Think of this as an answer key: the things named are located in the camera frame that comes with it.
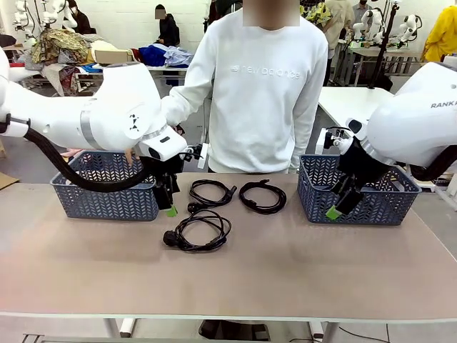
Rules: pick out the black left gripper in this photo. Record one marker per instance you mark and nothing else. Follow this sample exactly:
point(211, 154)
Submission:
point(164, 168)

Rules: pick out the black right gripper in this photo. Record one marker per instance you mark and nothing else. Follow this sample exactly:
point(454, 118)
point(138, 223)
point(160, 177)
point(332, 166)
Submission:
point(360, 162)

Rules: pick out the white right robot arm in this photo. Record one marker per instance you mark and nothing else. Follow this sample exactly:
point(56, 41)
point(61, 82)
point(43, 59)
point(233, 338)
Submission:
point(410, 121)

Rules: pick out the person's left forearm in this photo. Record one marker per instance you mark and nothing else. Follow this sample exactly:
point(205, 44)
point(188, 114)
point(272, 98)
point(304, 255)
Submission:
point(303, 146)

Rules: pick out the person's right forearm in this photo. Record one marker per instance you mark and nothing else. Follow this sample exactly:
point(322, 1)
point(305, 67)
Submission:
point(182, 103)

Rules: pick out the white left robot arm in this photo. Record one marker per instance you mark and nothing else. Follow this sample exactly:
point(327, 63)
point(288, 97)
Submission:
point(118, 103)

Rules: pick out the person's right hand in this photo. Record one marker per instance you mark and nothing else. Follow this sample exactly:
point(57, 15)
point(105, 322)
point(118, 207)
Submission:
point(131, 157)

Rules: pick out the blue-grey perforated plastic basket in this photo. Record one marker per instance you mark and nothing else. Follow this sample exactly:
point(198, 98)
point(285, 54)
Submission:
point(385, 207)
point(107, 203)

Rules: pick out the white side table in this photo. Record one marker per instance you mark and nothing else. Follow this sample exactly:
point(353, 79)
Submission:
point(353, 100)

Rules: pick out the red checked cloth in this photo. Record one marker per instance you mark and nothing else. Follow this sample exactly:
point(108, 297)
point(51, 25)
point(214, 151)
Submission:
point(71, 151)

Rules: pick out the person in white sweatshirt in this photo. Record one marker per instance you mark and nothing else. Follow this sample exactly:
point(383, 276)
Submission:
point(257, 107)

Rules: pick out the white table leg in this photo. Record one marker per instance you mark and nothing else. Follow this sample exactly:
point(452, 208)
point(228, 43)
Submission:
point(126, 327)
point(323, 330)

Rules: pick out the black base under table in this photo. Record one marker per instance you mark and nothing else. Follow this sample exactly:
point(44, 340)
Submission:
point(235, 330)

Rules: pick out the heap of blue clothes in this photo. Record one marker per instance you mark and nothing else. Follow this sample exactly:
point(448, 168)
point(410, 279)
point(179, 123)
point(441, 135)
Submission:
point(171, 56)

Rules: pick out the grey background work table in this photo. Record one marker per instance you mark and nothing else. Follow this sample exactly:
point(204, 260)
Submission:
point(400, 53)

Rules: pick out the black stand pole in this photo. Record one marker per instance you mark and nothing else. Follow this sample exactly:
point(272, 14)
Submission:
point(382, 46)

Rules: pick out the closed tan cardboard box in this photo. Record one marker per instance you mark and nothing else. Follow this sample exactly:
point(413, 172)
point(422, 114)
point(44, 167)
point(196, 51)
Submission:
point(114, 57)

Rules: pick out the flat cardboard sheet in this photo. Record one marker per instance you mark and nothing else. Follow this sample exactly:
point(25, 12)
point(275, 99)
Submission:
point(7, 181)

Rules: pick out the person in beige top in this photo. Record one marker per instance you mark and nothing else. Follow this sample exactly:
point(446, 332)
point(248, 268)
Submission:
point(337, 25)

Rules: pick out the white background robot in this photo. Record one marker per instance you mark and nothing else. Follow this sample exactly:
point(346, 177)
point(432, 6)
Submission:
point(25, 14)
point(410, 28)
point(367, 23)
point(57, 10)

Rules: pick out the seated person in black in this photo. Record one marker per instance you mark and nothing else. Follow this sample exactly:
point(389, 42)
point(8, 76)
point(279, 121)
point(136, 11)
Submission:
point(168, 28)

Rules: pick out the person in yellow patterned shirt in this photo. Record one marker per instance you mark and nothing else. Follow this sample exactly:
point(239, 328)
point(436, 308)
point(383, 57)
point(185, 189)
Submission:
point(314, 12)

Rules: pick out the pile of patterned clothes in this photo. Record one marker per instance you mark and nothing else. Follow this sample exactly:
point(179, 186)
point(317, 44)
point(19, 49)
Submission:
point(60, 50)

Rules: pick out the person in yellow jacket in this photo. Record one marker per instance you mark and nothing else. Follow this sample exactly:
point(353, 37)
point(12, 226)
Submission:
point(442, 32)

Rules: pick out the white background table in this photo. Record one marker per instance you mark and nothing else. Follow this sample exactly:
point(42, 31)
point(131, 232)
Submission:
point(21, 73)

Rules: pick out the masked person in black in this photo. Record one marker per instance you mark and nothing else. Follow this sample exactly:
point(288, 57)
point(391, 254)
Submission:
point(80, 19)

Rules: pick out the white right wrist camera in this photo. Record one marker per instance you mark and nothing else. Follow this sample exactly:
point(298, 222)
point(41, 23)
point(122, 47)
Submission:
point(323, 141)

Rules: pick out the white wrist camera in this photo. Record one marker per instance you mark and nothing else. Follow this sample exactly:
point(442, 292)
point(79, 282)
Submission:
point(203, 155)
point(323, 141)

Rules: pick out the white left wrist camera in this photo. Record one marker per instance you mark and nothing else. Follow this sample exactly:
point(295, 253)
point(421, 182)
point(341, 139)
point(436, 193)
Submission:
point(203, 155)

